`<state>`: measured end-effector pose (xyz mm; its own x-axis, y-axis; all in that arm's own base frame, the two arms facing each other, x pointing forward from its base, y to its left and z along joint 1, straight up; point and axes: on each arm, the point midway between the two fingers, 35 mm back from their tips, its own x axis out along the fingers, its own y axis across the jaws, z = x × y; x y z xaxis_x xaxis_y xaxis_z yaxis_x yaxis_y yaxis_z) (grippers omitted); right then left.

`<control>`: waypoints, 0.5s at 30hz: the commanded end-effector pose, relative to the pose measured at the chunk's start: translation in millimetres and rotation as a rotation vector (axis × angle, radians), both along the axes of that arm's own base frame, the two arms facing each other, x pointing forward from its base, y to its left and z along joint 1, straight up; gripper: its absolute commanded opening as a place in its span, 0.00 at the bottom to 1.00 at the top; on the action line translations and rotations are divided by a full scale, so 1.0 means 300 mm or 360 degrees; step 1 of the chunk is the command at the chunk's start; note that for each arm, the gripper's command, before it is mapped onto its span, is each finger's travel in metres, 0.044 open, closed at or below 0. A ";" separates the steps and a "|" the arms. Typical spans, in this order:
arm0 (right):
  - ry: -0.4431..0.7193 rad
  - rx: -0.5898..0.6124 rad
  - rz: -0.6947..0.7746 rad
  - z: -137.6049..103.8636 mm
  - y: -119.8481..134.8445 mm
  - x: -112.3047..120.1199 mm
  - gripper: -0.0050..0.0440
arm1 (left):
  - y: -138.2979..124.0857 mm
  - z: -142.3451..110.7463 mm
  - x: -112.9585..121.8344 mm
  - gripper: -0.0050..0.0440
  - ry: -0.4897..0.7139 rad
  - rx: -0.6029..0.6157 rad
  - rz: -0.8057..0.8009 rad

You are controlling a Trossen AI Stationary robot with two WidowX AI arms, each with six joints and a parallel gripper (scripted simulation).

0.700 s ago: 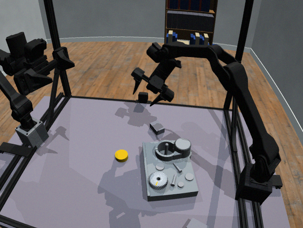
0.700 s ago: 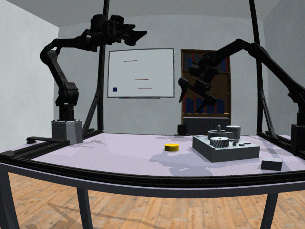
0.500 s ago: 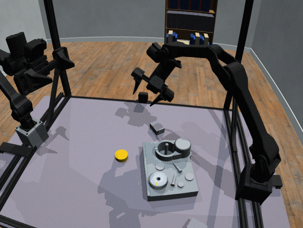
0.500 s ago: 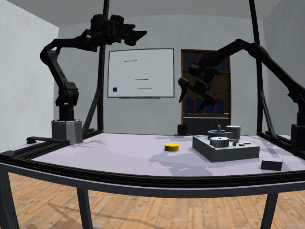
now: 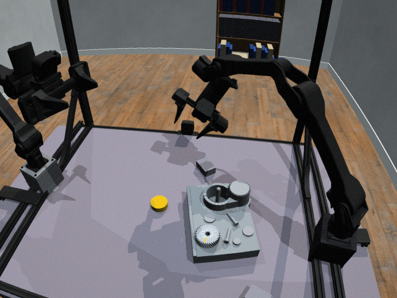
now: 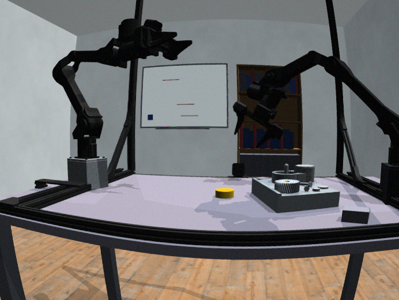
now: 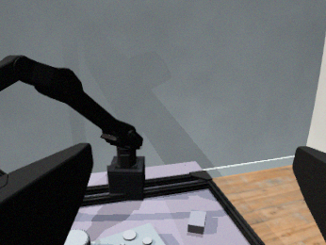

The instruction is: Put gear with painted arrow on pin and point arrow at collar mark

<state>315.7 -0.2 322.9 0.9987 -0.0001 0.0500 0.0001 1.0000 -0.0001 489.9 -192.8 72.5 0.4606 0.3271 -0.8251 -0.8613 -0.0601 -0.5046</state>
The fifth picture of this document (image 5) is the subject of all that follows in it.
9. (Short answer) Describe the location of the grey metal bolt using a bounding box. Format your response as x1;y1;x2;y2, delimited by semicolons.
227;213;239;226
223;228;231;244

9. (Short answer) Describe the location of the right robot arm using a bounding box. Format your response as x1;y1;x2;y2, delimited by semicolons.
0;42;62;172

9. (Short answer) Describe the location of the yellow short cylinder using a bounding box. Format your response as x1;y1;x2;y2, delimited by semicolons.
151;195;168;212

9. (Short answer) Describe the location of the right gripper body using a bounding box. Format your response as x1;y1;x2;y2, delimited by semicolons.
17;61;91;125

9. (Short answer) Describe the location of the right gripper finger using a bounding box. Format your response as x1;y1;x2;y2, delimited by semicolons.
30;89;69;121
74;65;98;93

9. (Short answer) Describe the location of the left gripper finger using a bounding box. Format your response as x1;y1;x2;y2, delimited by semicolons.
196;122;218;139
174;102;186;124

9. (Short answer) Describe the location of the grey gear with yellow arrow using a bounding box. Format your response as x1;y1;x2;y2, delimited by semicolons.
195;224;220;248

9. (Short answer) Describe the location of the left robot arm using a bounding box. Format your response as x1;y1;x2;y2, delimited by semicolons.
192;54;368;244

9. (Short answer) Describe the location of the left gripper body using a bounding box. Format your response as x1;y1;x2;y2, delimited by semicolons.
172;87;228;134

